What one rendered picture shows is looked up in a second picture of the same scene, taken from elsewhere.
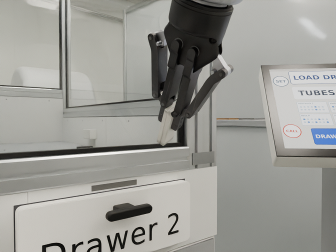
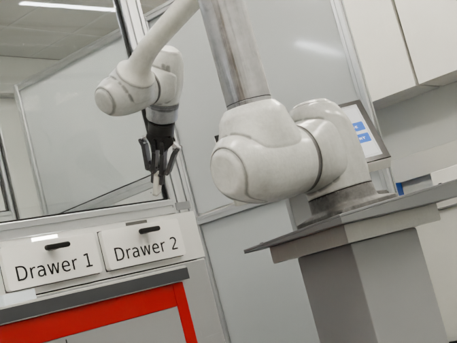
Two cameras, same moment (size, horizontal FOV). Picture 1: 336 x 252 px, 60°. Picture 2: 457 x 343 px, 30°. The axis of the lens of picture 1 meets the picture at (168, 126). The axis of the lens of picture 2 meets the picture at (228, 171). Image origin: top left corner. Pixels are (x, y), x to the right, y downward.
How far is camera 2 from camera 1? 2.02 m
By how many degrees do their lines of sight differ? 14
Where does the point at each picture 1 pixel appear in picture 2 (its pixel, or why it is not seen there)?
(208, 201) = (193, 233)
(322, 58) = not seen: hidden behind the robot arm
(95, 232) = (134, 243)
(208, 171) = (188, 214)
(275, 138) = not seen: hidden behind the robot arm
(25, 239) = (107, 244)
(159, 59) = (145, 150)
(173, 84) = (155, 160)
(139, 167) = (146, 212)
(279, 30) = not seen: hidden behind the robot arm
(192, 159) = (175, 207)
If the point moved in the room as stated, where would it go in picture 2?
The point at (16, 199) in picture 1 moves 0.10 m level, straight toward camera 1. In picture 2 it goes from (96, 229) to (113, 221)
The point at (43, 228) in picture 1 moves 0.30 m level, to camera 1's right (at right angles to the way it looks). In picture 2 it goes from (112, 239) to (217, 214)
